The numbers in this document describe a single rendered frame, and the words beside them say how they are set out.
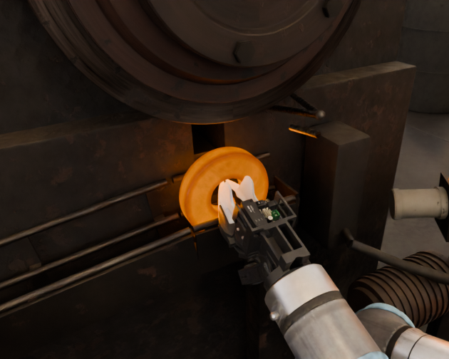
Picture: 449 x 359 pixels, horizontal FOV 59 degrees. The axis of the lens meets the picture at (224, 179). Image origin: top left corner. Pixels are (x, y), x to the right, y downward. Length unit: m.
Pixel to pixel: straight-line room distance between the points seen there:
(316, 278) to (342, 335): 0.07
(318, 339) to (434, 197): 0.41
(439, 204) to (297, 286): 0.38
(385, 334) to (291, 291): 0.19
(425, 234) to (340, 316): 1.46
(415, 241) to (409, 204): 1.09
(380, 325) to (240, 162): 0.32
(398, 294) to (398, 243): 1.02
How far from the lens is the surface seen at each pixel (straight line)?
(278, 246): 0.55
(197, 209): 0.64
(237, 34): 0.45
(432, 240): 1.91
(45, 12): 0.49
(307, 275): 0.51
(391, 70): 0.90
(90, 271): 0.63
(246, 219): 0.53
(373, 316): 0.68
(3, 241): 0.68
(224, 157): 0.62
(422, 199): 0.80
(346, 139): 0.73
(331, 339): 0.49
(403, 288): 0.84
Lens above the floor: 1.09
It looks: 30 degrees down
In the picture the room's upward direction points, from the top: 3 degrees counter-clockwise
